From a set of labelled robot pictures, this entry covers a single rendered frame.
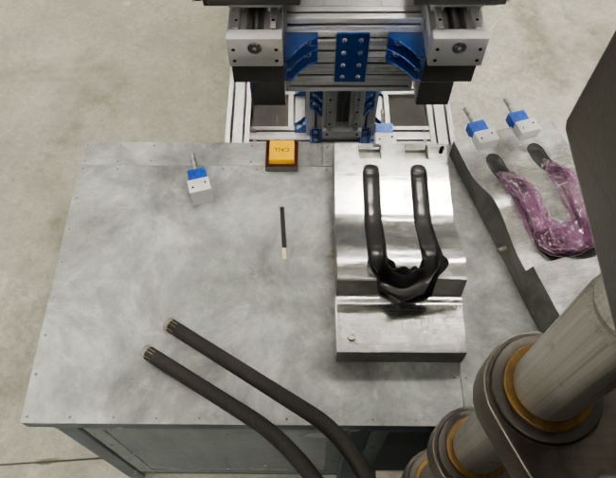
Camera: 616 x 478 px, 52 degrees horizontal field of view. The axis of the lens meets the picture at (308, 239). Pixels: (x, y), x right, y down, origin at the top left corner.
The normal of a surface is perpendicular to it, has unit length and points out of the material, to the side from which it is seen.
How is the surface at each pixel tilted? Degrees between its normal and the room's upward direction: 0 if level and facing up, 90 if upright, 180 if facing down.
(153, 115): 0
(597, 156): 90
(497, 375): 0
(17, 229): 0
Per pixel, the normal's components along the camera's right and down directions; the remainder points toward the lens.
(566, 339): -0.99, 0.11
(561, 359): -0.91, 0.36
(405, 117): 0.00, -0.50
